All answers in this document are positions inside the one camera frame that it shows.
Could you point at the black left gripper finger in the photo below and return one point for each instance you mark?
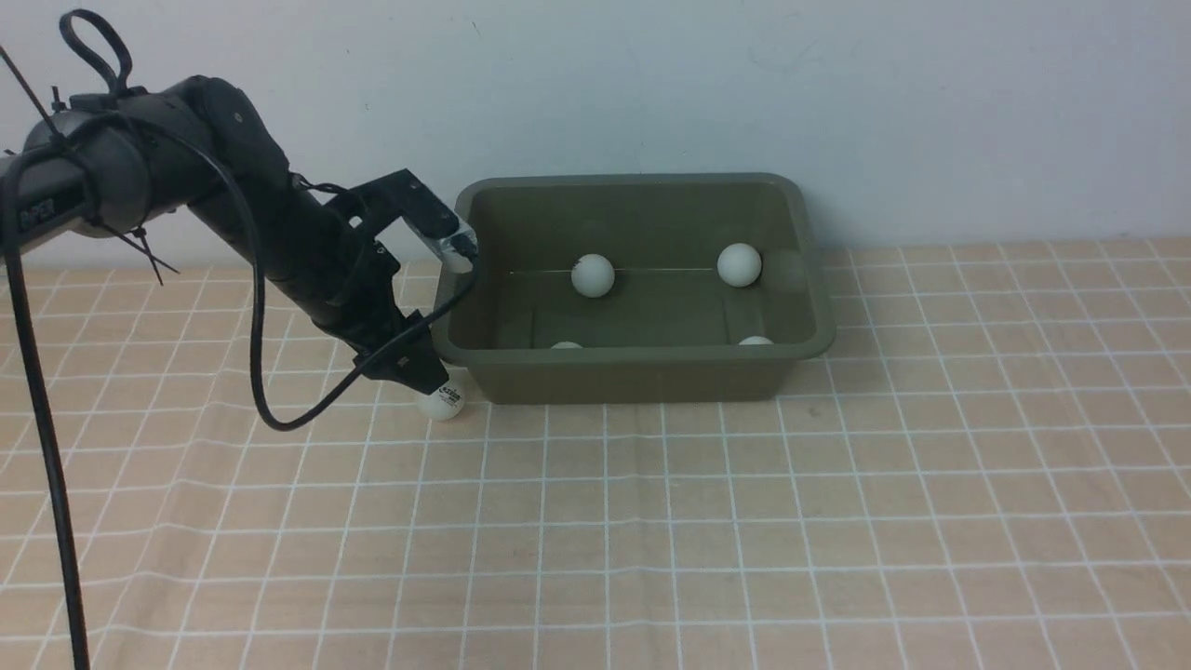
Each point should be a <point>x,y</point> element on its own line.
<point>408,359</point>

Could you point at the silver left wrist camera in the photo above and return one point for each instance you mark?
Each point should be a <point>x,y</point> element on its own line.
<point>401,196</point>

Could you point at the white ball with logo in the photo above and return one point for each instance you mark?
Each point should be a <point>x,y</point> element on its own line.
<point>445,403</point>

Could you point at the olive green plastic bin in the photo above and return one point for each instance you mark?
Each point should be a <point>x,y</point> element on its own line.
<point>669,330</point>

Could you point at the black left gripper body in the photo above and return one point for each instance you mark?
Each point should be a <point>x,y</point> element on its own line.
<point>312,254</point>

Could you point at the peach checkered tablecloth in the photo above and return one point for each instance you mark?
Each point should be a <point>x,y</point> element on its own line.
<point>989,469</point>

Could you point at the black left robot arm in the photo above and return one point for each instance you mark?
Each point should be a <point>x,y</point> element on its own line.
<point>104,164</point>

